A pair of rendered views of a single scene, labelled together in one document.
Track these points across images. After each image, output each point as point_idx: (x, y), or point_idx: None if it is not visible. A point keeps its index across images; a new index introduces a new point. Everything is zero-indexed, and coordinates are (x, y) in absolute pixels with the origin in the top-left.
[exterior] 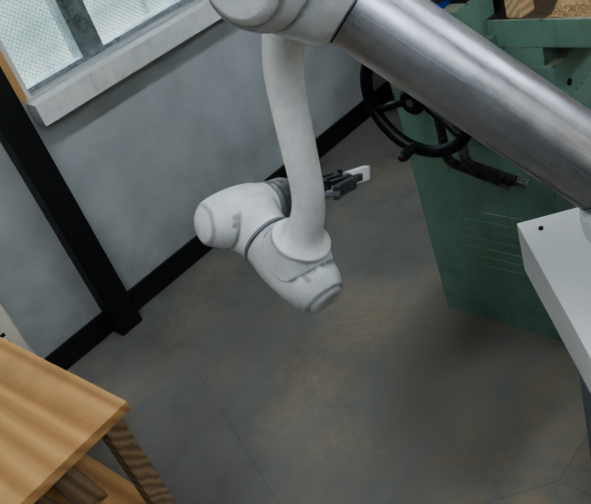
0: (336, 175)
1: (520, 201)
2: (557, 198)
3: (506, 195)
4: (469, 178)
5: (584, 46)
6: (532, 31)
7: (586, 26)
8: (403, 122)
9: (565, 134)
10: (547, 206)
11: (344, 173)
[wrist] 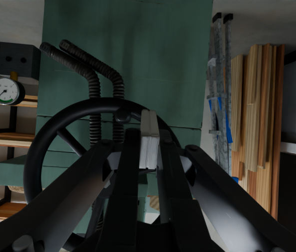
0: (157, 183)
1: (92, 17)
2: (55, 23)
3: (106, 23)
4: (142, 40)
5: (5, 164)
6: (45, 179)
7: (1, 179)
8: (200, 100)
9: None
10: (65, 14)
11: (152, 166)
